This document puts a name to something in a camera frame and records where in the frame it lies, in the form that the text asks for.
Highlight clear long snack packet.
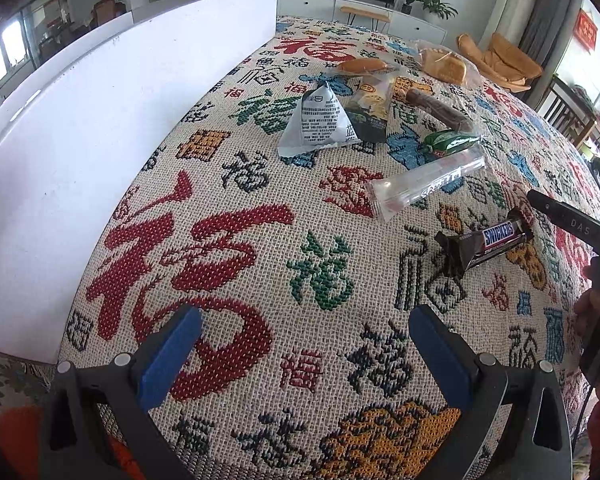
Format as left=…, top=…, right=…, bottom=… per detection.
left=367, top=145, right=487, bottom=222

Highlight white board panel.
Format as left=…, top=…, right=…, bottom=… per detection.
left=0, top=0, right=279, bottom=363

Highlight wooden dining chair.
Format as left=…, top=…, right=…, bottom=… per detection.
left=535, top=75, right=600, bottom=146

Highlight grey curtain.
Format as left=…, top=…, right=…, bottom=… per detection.
left=520, top=0, right=586, bottom=68

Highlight wooden stool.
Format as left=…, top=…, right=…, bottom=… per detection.
left=340, top=6, right=391, bottom=36

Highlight brown chocolate bar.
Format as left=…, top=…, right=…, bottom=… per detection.
left=434, top=210, right=536, bottom=278

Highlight woven printed cloth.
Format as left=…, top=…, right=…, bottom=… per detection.
left=57, top=15, right=600, bottom=480

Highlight orange cushioned chair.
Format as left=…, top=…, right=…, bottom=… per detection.
left=455, top=32, right=543, bottom=93

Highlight person's right hand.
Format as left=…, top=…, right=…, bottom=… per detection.
left=574, top=260, right=600, bottom=343

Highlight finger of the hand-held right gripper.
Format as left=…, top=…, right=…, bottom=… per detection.
left=527, top=189, right=600, bottom=252

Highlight grey triangular snack packet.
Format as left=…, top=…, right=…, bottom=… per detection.
left=278, top=77, right=363, bottom=158

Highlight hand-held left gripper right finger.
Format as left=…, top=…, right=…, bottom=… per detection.
left=409, top=304, right=573, bottom=480

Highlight window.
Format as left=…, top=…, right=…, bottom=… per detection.
left=0, top=20, right=26, bottom=86

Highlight white television cabinet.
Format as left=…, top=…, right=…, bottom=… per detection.
left=277, top=0, right=448, bottom=46

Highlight brown sausage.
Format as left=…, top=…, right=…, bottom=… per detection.
left=405, top=87, right=473, bottom=133

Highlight red wall poster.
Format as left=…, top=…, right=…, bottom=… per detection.
left=575, top=10, right=600, bottom=52

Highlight floral patterned cloth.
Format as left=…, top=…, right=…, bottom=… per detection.
left=0, top=347, right=146, bottom=480

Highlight green candy packet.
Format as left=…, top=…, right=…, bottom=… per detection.
left=422, top=129, right=481, bottom=158

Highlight bag of sliced bread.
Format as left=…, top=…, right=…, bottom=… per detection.
left=412, top=40, right=481, bottom=86

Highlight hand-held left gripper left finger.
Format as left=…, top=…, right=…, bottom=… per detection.
left=40, top=304, right=203, bottom=480

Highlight large green potted plant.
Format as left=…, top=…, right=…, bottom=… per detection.
left=417, top=0, right=458, bottom=23

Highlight dark snack packet yellow print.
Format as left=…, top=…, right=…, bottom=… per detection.
left=347, top=74, right=398, bottom=143

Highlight bread roll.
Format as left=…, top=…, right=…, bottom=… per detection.
left=330, top=56, right=401, bottom=78

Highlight white standing air conditioner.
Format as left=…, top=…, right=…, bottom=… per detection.
left=490, top=0, right=538, bottom=51

